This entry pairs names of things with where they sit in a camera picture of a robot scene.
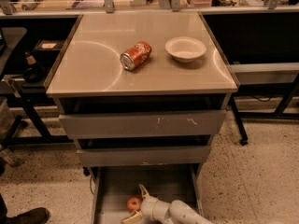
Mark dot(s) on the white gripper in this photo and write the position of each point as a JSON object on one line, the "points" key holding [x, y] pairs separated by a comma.
{"points": [[147, 207]]}

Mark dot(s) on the red apple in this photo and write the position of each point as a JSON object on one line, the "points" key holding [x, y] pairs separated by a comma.
{"points": [[134, 204]]}

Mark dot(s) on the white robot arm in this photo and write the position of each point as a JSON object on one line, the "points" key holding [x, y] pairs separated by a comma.
{"points": [[180, 213]]}

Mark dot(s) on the open bottom grey drawer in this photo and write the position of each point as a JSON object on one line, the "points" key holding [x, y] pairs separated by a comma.
{"points": [[114, 186]]}

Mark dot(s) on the middle grey drawer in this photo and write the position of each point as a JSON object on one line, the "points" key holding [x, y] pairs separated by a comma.
{"points": [[143, 156]]}

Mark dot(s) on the top grey drawer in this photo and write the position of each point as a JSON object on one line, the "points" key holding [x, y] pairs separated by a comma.
{"points": [[127, 125]]}

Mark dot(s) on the grey drawer cabinet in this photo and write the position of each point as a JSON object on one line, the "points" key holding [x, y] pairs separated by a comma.
{"points": [[90, 79]]}

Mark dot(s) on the dark shoe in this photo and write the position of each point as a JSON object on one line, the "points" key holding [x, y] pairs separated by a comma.
{"points": [[35, 216]]}

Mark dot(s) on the orange soda can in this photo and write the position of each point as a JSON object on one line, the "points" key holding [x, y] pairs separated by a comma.
{"points": [[135, 55]]}

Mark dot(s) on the white paper bowl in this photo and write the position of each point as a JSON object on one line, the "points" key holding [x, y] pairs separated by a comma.
{"points": [[185, 49]]}

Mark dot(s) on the black headphones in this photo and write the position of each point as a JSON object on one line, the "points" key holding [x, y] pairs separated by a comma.
{"points": [[34, 73]]}

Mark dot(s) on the black desk frame left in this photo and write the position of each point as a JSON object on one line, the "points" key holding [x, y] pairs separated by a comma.
{"points": [[13, 37]]}

